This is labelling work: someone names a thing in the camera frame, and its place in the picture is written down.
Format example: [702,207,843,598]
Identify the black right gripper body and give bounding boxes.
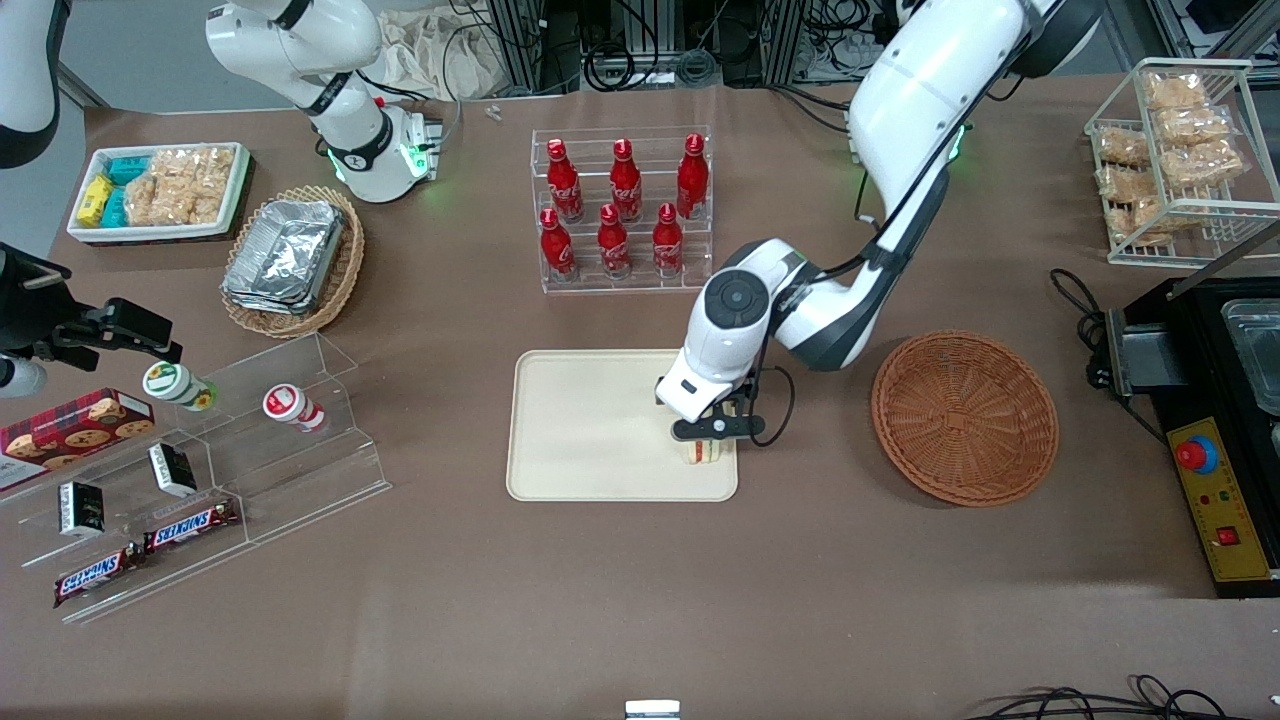
[0,244,103,367]

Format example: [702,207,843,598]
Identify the white rectangular snack tray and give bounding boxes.
[66,141,252,245]

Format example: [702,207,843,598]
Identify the cream rectangular tray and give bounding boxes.
[505,348,740,504]

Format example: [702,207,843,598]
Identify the oval tan wicker basket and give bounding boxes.
[219,184,367,340]

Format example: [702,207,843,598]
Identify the round brown wicker basket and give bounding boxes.
[870,330,1060,509]

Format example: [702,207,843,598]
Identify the black appliance with glass tray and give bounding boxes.
[1104,276,1280,601]

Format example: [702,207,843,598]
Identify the green lid yogurt cup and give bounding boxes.
[141,361,219,414]

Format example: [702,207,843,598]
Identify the red tartan cookie box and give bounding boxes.
[0,387,157,492]

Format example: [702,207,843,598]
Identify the yellow snack box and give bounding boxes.
[77,174,115,227]

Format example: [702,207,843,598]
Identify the small black white box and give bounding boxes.
[57,481,108,539]
[147,442,199,499]

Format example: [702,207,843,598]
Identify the clear acrylic bottle rack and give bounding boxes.
[529,124,714,296]

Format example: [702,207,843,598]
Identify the clear rice cracker bag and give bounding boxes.
[124,147,237,227]

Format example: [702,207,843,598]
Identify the red cola bottle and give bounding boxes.
[652,202,686,279]
[609,138,644,224]
[597,203,633,280]
[546,137,586,224]
[539,206,578,282]
[676,133,711,222]

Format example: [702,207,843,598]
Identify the red lid yogurt cup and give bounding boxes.
[262,384,327,435]

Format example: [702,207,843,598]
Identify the aluminium foil container stack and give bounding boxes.
[221,199,347,317]

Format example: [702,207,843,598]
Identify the snickers chocolate bar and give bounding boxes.
[142,497,242,555]
[52,544,142,610]

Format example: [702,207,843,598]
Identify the clear acrylic stepped shelf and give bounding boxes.
[0,332,394,627]

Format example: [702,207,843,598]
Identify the crumpled white cloth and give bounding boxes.
[378,8,506,102]

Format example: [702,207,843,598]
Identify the clear bag of crackers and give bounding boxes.
[1143,71,1207,112]
[1094,127,1152,170]
[1128,194,1193,247]
[1096,164,1162,207]
[1154,104,1234,147]
[1159,139,1247,190]

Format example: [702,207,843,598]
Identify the yellow emergency stop control box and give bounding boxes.
[1167,417,1280,584]

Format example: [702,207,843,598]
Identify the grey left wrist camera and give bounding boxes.
[671,412,755,443]

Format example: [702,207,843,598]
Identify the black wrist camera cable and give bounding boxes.
[747,364,797,449]

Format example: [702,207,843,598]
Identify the black cable tangle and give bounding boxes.
[583,0,723,93]

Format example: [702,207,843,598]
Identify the aluminium frame post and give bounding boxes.
[765,0,813,85]
[488,0,583,98]

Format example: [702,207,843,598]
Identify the black appliance power cable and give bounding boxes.
[1049,267,1113,389]

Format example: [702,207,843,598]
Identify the black floor cables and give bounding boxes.
[964,674,1280,720]

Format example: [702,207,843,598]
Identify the white wire rack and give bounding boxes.
[1084,57,1280,268]

